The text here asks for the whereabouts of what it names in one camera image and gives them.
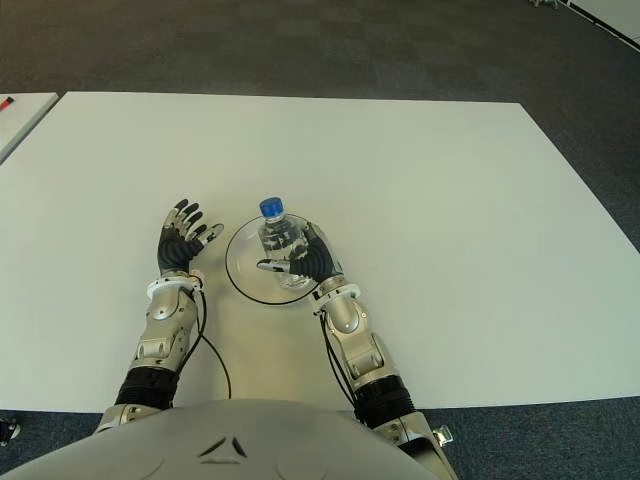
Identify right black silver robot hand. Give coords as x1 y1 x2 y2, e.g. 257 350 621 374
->
256 222 344 282

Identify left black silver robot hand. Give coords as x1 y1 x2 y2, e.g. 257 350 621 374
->
156 198 226 276

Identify clear water bottle blue cap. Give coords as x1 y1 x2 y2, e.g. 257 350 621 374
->
257 197 314 291

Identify white plate black rim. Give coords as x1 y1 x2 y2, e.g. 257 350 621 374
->
224 215 342 307

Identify grey robot torso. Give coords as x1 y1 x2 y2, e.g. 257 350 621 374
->
0 397 451 480

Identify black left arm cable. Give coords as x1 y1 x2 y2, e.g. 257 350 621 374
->
187 287 232 400

